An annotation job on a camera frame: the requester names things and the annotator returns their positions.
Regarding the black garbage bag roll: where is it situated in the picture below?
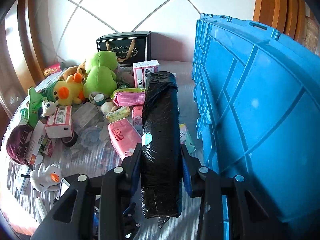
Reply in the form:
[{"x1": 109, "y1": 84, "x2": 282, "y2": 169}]
[{"x1": 141, "y1": 71, "x2": 182, "y2": 228}]

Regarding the pink wet wipes pack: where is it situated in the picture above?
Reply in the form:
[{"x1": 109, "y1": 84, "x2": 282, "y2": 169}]
[{"x1": 110, "y1": 88, "x2": 145, "y2": 107}]

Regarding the green crocodile hand puppet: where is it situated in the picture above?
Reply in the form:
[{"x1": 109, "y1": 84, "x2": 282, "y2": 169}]
[{"x1": 24, "y1": 81, "x2": 57, "y2": 128}]

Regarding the white duck figurine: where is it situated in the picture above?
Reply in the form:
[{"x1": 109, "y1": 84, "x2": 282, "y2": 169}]
[{"x1": 29, "y1": 163, "x2": 62, "y2": 193}]

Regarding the small floral tissue pack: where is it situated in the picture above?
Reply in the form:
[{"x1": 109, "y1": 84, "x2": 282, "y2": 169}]
[{"x1": 180, "y1": 124, "x2": 196, "y2": 153}]

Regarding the white pink medicine box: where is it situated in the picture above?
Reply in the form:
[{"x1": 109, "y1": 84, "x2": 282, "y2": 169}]
[{"x1": 45, "y1": 105, "x2": 73, "y2": 139}]

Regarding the yellow green tissue packet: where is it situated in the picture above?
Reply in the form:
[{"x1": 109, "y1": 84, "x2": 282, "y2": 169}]
[{"x1": 106, "y1": 106, "x2": 131, "y2": 122}]

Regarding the pink blue tissue pack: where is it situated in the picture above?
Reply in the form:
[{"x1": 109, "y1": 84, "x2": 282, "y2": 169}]
[{"x1": 132, "y1": 105, "x2": 143, "y2": 126}]

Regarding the maroon round pouch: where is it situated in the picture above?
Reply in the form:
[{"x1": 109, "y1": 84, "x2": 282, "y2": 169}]
[{"x1": 6, "y1": 125, "x2": 33, "y2": 165}]

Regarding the small teal capped jar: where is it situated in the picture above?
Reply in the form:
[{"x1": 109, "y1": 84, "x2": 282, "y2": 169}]
[{"x1": 88, "y1": 92, "x2": 106, "y2": 106}]

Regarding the small white plush toy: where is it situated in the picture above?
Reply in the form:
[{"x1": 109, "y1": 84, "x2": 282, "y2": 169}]
[{"x1": 41, "y1": 100, "x2": 59, "y2": 118}]

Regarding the yellow duck plush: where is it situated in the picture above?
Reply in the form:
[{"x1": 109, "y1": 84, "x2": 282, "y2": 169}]
[{"x1": 53, "y1": 73, "x2": 86, "y2": 106}]

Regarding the blue plastic storage crate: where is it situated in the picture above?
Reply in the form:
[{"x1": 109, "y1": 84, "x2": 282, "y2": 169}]
[{"x1": 192, "y1": 14, "x2": 319, "y2": 239}]

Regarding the brown bear plush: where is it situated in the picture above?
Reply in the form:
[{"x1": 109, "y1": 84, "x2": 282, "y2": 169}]
[{"x1": 59, "y1": 61, "x2": 87, "y2": 81}]

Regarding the green frog plush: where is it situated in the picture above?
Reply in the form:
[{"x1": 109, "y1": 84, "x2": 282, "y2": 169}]
[{"x1": 83, "y1": 51, "x2": 118, "y2": 98}]

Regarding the pink white upright box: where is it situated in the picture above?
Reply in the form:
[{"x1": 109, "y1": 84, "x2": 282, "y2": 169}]
[{"x1": 132, "y1": 60, "x2": 159, "y2": 88}]

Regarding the pink snack can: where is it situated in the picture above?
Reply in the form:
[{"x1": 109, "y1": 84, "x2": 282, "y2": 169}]
[{"x1": 43, "y1": 62, "x2": 66, "y2": 76}]

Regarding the black gift bag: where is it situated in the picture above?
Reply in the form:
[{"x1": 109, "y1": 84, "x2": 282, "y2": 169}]
[{"x1": 96, "y1": 31, "x2": 151, "y2": 67}]

